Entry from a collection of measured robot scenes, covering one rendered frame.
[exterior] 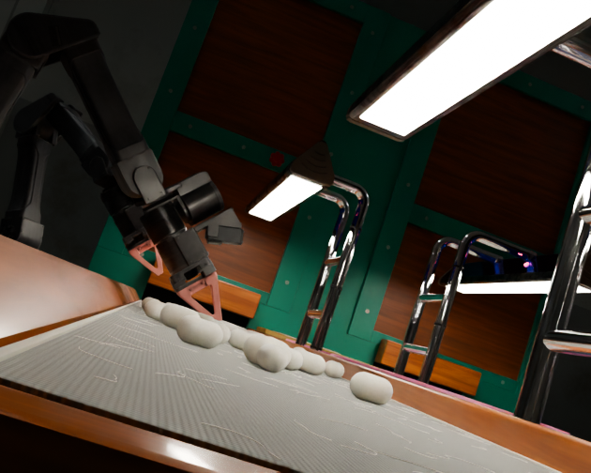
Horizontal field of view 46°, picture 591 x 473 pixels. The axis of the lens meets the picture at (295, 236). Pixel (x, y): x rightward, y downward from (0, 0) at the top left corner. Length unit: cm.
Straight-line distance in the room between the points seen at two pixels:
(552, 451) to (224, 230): 72
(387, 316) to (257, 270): 41
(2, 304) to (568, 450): 38
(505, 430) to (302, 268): 148
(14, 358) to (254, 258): 183
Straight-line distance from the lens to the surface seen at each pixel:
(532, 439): 52
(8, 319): 19
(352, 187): 146
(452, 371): 208
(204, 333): 48
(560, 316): 67
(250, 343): 51
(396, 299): 208
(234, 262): 197
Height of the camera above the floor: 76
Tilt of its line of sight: 8 degrees up
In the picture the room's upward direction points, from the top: 19 degrees clockwise
